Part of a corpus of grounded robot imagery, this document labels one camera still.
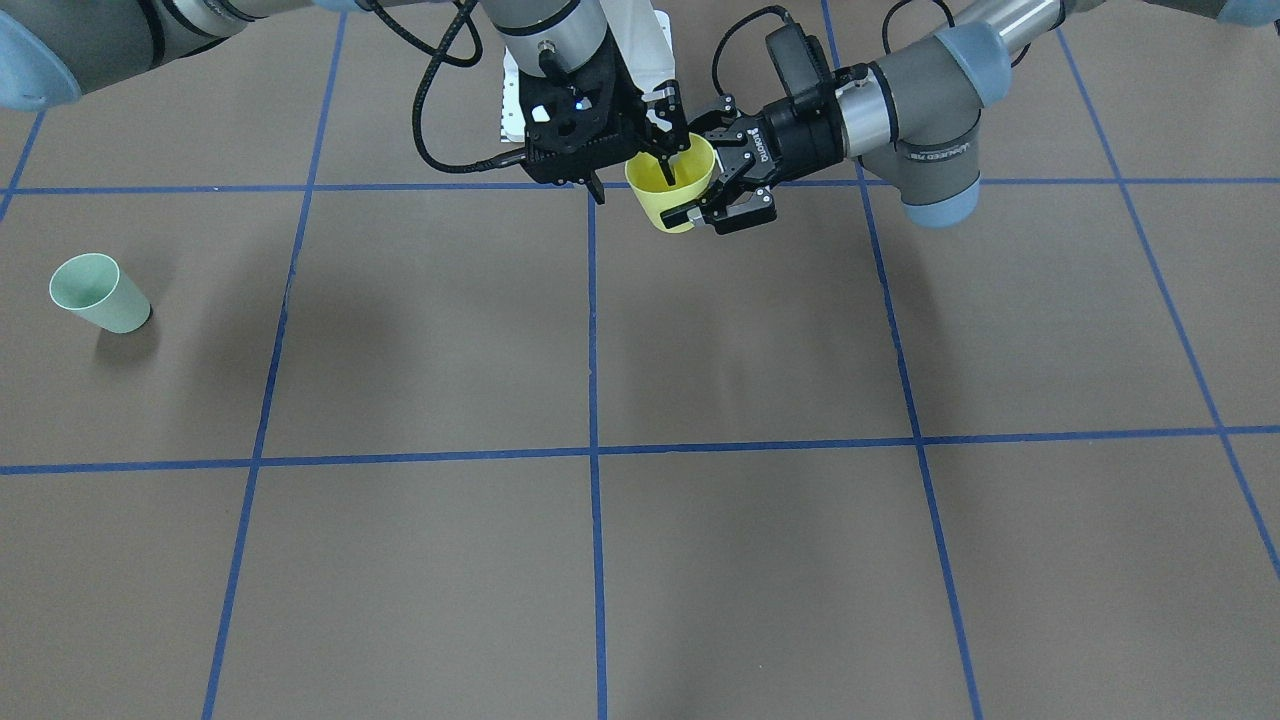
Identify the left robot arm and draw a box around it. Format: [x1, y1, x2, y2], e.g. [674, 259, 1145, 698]
[654, 1, 1093, 234]

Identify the white metal pedestal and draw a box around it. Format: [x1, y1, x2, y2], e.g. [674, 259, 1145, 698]
[500, 1, 676, 143]

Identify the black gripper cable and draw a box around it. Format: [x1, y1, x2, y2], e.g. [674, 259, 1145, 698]
[349, 0, 531, 176]

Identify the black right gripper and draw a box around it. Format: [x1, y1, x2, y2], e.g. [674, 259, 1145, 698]
[522, 50, 689, 206]

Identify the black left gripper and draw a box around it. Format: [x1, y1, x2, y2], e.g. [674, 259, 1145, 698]
[660, 92, 846, 234]

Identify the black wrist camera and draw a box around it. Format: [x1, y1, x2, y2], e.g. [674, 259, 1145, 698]
[765, 23, 832, 111]

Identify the yellow plastic cup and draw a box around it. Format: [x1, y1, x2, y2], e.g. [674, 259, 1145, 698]
[623, 133, 719, 234]

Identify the green plastic cup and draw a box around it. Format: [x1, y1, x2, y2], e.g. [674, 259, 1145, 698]
[47, 252, 154, 334]

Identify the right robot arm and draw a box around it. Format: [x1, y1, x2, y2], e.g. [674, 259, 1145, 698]
[1, 1, 691, 202]

